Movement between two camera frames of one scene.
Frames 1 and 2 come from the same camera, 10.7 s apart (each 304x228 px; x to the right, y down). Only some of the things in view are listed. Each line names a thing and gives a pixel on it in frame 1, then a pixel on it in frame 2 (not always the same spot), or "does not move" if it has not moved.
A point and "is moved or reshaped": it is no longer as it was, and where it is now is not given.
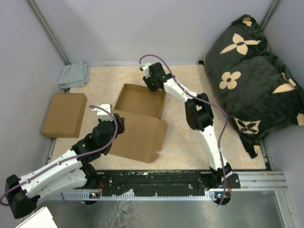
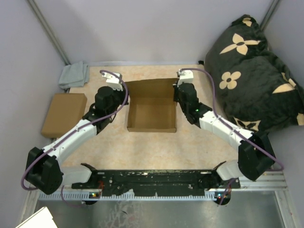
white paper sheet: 42,218 does not move
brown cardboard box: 145,132 is moved or reshaped
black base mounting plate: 218,184 does not move
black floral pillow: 260,94 does not move
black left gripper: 120,122 → 122,93
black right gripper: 147,81 → 175,90
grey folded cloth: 76,74 does not move
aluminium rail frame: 266,179 does not move
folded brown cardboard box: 65,116 does not move
